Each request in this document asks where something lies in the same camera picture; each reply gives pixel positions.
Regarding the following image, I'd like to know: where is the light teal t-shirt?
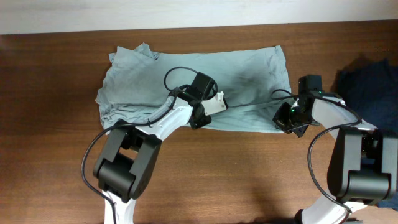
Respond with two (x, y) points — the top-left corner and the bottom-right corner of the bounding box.
(96, 43), (291, 133)

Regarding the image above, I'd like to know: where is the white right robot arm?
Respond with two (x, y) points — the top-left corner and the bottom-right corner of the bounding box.
(273, 90), (397, 223)

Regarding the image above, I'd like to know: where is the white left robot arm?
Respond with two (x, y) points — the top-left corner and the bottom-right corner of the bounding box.
(93, 91), (228, 223)

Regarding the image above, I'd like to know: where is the dark blue folded garment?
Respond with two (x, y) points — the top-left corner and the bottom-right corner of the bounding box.
(337, 59), (397, 132)

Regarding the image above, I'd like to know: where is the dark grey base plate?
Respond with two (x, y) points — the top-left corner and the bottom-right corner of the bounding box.
(342, 220), (364, 224)

